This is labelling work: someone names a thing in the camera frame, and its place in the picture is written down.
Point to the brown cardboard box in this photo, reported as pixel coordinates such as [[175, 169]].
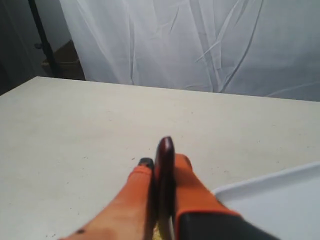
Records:
[[68, 63]]

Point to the white backdrop curtain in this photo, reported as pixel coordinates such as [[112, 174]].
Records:
[[268, 48]]

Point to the black orange right gripper right finger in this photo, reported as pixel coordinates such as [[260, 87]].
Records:
[[200, 216]]

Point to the black orange right gripper left finger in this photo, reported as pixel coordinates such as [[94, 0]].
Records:
[[130, 215]]

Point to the white rectangular plastic tray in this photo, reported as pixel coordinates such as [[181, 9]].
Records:
[[285, 204]]

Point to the black stand pole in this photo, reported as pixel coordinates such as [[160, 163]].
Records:
[[44, 45]]

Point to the dark brown wooden spoon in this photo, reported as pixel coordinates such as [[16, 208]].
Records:
[[164, 187]]

